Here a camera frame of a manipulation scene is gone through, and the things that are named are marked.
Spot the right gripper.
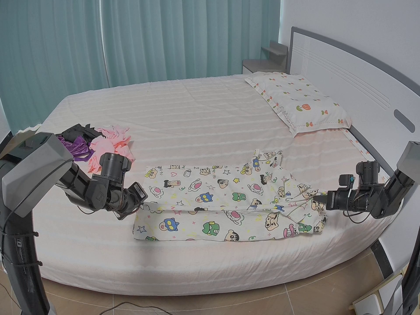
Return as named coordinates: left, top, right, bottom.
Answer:
left=311, top=189, right=354, bottom=211

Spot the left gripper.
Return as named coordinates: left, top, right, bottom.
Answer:
left=126, top=181, right=149, bottom=215

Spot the white printed pyjama top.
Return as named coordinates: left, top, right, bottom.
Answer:
left=133, top=148, right=329, bottom=242

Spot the pink garment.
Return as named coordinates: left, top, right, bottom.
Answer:
left=87, top=126, right=135, bottom=173

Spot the purple garment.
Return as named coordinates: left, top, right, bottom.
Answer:
left=57, top=135, right=94, bottom=163

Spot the black garment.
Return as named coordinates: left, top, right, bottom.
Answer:
left=54, top=123, right=99, bottom=144

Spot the bed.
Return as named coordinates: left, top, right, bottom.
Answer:
left=0, top=26, right=420, bottom=296

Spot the white printed pillow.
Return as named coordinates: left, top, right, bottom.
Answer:
left=244, top=72, right=352, bottom=139

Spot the grey bedside table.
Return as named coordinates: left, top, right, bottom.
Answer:
left=242, top=40, right=289, bottom=75

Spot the blue-green curtain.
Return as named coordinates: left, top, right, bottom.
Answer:
left=0, top=0, right=109, bottom=134
left=98, top=0, right=282, bottom=88

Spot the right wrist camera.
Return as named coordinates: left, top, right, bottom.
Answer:
left=339, top=173, right=355, bottom=190

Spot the black cable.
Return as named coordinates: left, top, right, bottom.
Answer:
left=107, top=301, right=173, bottom=315

